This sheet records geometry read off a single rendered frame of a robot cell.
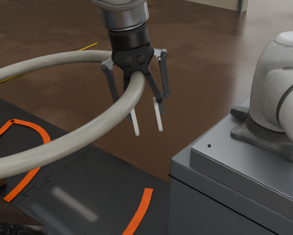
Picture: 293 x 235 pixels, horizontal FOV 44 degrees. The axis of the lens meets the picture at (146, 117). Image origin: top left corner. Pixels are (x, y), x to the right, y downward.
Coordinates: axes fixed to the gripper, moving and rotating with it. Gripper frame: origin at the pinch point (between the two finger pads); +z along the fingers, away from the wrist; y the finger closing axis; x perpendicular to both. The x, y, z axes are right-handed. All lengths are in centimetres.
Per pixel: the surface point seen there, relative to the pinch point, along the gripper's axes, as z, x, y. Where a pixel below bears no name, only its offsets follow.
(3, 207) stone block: 26, -12, 44
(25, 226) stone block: 27.4, -4.3, 37.0
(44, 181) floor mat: 84, -100, 67
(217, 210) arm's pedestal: 32.4, -1.6, -13.2
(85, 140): -9.6, 20.5, 9.4
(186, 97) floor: 98, -196, -32
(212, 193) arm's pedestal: 27.4, -2.9, -12.6
